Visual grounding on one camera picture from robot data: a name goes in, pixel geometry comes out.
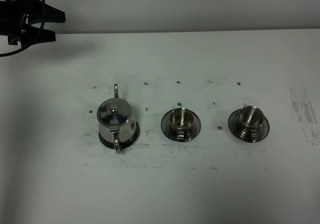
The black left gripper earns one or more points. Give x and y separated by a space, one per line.
13 21

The stainless steel teapot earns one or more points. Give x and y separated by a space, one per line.
112 114

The steel teapot saucer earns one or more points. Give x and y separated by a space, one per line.
126 138

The middle stainless steel teacup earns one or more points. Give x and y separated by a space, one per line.
181 122

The stainless steel teacup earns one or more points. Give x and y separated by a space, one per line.
250 118
181 122

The middle stainless steel saucer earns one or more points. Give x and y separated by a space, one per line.
167 131

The stainless steel saucer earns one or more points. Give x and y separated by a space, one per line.
167 131
235 129

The right stainless steel saucer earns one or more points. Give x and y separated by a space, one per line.
235 129

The right stainless steel teacup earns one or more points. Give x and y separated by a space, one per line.
250 118

